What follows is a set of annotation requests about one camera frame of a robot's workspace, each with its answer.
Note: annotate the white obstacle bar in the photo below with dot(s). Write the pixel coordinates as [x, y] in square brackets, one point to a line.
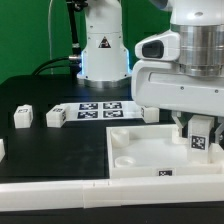
[109, 193]
[2, 149]

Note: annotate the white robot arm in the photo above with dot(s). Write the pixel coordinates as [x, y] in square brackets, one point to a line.
[181, 70]

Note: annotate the white sheet with fiducial markers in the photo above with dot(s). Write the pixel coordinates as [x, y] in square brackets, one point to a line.
[109, 110]

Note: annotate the white left obstacle bar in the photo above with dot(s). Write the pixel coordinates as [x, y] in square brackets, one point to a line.
[2, 149]

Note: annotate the white front obstacle bar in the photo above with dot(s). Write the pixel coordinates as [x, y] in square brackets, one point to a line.
[109, 193]

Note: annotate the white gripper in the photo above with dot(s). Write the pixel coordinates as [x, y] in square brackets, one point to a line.
[158, 84]

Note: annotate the white square tabletop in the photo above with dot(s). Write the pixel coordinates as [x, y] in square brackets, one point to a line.
[155, 150]

